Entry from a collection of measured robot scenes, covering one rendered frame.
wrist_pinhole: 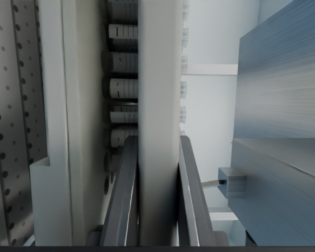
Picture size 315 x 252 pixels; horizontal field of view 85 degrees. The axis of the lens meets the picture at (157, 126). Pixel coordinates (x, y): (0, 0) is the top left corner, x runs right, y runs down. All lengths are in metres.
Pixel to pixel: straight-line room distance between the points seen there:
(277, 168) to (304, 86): 0.30
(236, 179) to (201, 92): 3.19
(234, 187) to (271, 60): 0.40
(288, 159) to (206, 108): 3.28
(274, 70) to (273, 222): 0.41
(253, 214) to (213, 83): 3.28
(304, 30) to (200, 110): 3.01
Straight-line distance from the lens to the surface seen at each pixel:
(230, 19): 3.73
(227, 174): 0.23
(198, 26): 3.52
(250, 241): 0.27
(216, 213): 1.37
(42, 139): 0.18
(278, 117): 0.52
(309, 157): 0.21
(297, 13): 0.53
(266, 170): 0.21
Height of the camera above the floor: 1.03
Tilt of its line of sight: 2 degrees up
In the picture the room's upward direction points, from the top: 90 degrees clockwise
